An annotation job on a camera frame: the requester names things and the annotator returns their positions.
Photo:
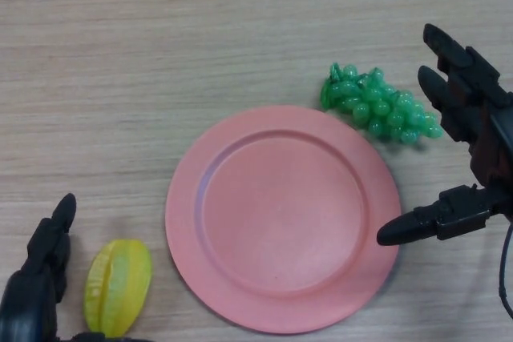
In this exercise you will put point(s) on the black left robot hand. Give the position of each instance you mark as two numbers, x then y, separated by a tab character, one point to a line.
28	306

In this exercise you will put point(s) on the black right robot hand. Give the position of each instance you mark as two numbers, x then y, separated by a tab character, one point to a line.
461	212

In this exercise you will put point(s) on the yellow starfruit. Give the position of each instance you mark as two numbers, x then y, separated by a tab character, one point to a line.
118	288

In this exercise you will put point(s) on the pink round plate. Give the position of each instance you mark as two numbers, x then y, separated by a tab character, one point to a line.
282	218

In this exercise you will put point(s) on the green grape bunch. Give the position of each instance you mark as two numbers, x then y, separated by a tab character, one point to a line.
380	109

